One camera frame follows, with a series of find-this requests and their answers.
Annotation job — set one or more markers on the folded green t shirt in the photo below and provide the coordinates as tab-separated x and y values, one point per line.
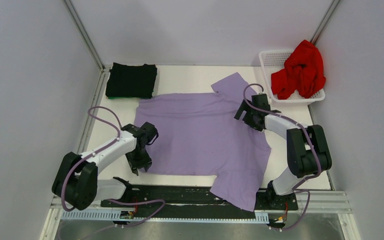
131	84

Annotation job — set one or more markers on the folded black t shirt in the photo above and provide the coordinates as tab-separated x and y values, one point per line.
121	67

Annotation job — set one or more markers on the red t shirt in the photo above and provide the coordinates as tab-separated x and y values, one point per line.
303	72

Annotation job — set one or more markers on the aluminium frame rail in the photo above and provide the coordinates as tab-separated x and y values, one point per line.
308	201

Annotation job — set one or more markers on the right aluminium corner post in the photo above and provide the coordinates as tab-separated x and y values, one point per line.
334	4

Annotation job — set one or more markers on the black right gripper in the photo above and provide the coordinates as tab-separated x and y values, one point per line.
246	107

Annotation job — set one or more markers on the white slotted cable duct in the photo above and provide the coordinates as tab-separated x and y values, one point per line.
123	215

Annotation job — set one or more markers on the aluminium corner post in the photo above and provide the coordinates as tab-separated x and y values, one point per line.
334	4
83	33

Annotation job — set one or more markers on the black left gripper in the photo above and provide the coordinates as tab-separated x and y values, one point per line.
146	161

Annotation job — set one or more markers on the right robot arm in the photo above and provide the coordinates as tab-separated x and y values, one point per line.
307	150

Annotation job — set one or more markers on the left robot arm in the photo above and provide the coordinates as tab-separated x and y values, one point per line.
76	181

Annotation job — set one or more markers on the white plastic basket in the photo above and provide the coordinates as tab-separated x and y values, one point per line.
273	61

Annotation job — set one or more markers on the left aluminium corner post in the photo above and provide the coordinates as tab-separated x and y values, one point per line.
83	33

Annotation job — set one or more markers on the purple t shirt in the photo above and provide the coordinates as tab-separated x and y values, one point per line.
199	136

